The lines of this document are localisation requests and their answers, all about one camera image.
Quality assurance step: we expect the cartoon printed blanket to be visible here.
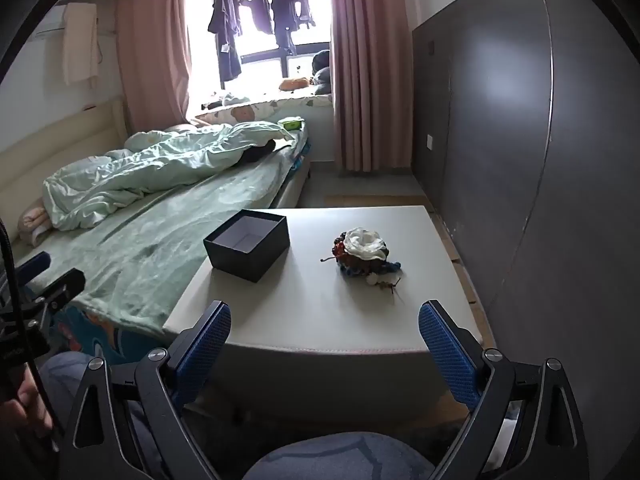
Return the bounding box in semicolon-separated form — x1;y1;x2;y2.
50;305;171;366

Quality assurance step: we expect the pink pillow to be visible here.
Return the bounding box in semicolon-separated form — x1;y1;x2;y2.
19;195;53;247

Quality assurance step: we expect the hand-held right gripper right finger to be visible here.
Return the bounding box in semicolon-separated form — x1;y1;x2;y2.
418;300;591;480

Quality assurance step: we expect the black cloth item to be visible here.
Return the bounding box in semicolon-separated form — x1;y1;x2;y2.
237;140;277;165

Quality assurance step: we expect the pink curtain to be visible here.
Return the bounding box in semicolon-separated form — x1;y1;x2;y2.
326;0;416;173
116;0;193;133

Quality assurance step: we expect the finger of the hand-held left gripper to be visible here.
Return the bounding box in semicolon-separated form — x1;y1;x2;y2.
12;251;52;282
27;268;87;313

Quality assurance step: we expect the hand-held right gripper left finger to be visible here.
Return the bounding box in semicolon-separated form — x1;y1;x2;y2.
60;301;232;480

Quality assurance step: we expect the person's right leg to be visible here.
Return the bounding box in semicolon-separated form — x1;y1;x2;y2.
240;431;436;480

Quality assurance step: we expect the dark hanging garment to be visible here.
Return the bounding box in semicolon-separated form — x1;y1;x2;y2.
270;0;317;56
248;0;273;36
208;0;244;83

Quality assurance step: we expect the dark pillow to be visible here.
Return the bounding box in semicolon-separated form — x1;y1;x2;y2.
310;50;332;96

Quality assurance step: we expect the beige headboard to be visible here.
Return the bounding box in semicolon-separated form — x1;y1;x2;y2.
0;100;128;173

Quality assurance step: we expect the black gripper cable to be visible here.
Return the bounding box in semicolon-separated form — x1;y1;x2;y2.
0;217;63;436

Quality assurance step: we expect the black jewelry box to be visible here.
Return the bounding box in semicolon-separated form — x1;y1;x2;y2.
203;209;291;283

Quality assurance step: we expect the cream hanging towel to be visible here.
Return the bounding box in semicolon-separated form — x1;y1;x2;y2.
62;2;99;88

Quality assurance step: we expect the bed with green sheet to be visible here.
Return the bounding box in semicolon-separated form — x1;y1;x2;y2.
0;100;313;366

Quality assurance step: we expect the printed window seat cushion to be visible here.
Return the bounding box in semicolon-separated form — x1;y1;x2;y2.
195;94;335;128

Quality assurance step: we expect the white wall air conditioner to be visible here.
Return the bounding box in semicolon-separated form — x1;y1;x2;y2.
35;5;118;41

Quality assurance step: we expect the pale green quilt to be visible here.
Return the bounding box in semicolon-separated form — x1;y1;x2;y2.
42;121;296;231

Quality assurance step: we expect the dark grey wardrobe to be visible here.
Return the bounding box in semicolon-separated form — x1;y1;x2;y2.
411;0;640;461

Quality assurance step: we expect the white fabric flower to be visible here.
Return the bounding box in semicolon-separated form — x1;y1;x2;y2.
344;227;389;262

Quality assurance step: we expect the small pale flower ornament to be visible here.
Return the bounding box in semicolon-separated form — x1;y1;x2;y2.
365;274;404;295

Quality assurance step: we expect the person's left hand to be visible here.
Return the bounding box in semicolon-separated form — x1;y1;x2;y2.
4;370;56;435

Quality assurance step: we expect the white low table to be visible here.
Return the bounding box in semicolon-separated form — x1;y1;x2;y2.
162;206;483;426

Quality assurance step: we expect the dark bead bracelet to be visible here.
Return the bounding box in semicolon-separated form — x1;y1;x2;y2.
320;231;352;266

